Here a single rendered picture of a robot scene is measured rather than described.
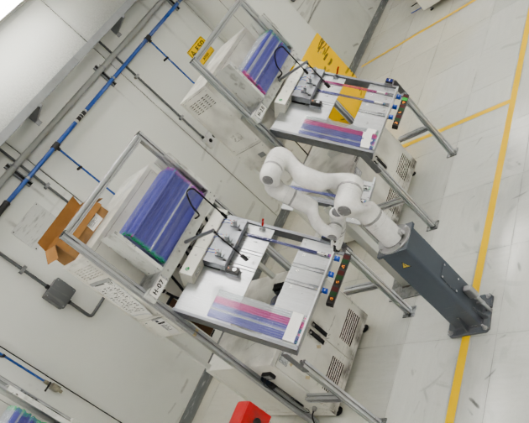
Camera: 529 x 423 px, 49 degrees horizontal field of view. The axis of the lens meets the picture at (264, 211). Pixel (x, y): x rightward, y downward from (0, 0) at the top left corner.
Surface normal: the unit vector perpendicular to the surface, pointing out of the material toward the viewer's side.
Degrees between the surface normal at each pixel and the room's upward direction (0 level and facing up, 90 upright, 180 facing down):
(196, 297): 43
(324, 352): 90
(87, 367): 90
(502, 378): 0
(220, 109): 90
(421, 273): 90
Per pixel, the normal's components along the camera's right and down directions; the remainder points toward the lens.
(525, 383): -0.69, -0.63
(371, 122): -0.05, -0.62
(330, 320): 0.62, -0.25
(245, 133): -0.37, 0.74
